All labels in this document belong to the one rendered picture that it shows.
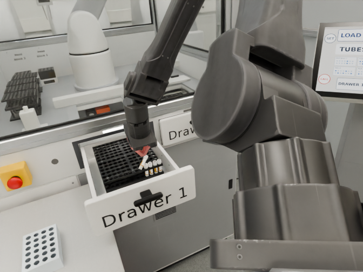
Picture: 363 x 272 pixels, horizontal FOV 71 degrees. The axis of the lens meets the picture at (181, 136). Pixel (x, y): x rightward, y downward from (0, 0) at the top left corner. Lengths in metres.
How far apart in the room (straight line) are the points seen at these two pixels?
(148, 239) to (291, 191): 1.18
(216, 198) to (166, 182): 0.71
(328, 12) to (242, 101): 1.97
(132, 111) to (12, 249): 0.52
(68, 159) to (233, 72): 0.82
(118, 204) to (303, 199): 0.55
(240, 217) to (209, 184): 1.09
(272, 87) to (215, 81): 0.05
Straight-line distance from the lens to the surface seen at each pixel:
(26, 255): 0.81
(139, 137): 0.67
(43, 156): 0.96
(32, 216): 0.97
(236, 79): 0.21
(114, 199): 0.66
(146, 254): 1.40
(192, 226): 1.40
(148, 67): 0.54
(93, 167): 0.94
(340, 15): 2.10
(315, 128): 0.22
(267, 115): 0.20
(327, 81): 1.14
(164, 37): 0.52
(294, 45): 0.27
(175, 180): 0.69
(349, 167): 1.40
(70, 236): 0.84
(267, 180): 0.18
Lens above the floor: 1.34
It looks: 29 degrees down
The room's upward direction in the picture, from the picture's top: 5 degrees counter-clockwise
